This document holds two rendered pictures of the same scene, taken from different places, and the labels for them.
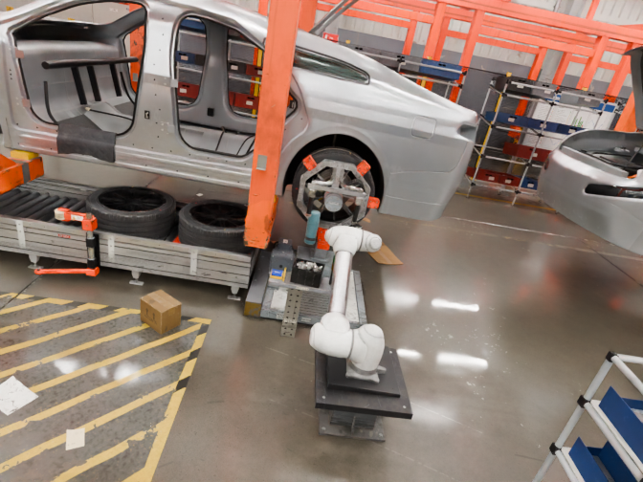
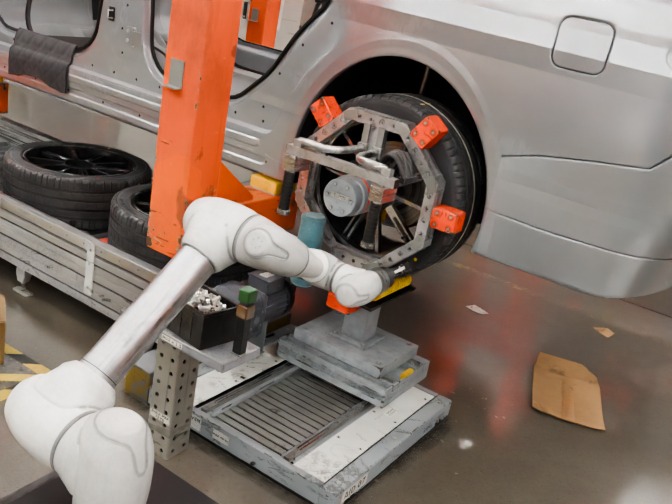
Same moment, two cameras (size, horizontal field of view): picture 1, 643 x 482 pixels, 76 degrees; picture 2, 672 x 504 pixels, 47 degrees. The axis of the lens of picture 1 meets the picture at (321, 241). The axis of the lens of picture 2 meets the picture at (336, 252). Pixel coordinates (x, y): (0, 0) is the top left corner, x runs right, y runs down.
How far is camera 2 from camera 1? 1.71 m
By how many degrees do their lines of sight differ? 32
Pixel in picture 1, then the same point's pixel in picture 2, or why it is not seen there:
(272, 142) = (193, 34)
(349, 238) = (211, 222)
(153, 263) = (41, 259)
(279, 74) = not seen: outside the picture
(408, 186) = (541, 193)
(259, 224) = (170, 205)
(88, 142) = (40, 58)
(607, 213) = not seen: outside the picture
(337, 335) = (43, 405)
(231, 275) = not seen: hidden behind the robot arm
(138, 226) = (49, 194)
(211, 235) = (132, 228)
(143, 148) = (103, 72)
